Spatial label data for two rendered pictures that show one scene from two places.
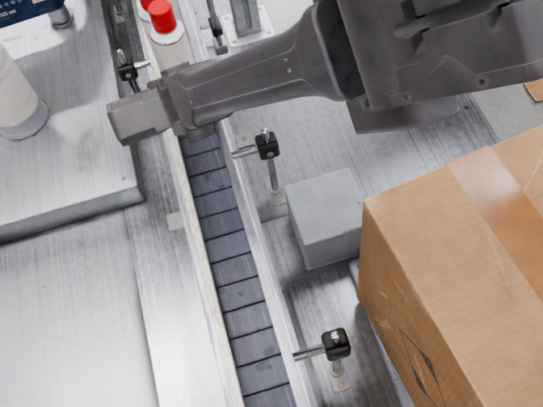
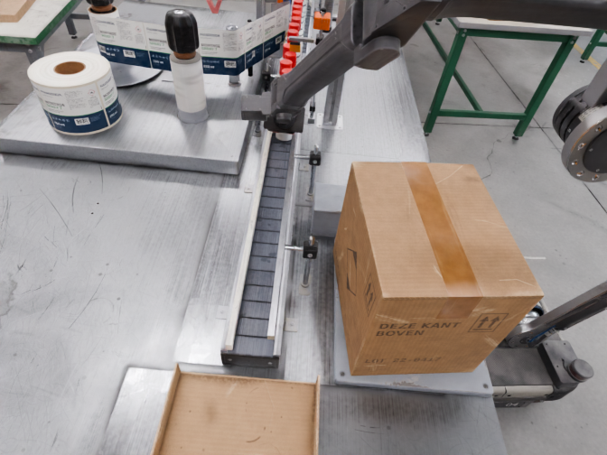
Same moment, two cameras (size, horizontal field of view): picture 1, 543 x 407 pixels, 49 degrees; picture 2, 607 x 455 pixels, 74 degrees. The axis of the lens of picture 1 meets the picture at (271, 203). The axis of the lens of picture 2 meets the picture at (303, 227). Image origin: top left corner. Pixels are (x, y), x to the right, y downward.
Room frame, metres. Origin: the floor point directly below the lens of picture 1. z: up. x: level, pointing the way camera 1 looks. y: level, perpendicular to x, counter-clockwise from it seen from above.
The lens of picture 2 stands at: (-0.33, -0.06, 1.58)
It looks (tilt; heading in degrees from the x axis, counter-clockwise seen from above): 47 degrees down; 4
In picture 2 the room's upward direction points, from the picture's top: 7 degrees clockwise
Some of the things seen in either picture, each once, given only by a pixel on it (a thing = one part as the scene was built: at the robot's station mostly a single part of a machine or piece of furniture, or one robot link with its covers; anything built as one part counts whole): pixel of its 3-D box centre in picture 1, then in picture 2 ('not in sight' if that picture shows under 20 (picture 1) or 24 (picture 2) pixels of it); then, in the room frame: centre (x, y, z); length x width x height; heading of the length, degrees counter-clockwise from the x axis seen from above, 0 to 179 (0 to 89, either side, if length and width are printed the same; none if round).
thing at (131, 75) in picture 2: not in sight; (117, 65); (0.92, 0.73, 0.89); 0.31 x 0.31 x 0.01
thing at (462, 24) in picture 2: not in sight; (447, 22); (3.29, -0.79, 0.39); 2.20 x 0.80 x 0.78; 12
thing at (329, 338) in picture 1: (319, 360); (298, 262); (0.19, -0.02, 0.91); 0.07 x 0.03 x 0.16; 96
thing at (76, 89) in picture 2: not in sight; (79, 92); (0.62, 0.68, 0.95); 0.20 x 0.20 x 0.14
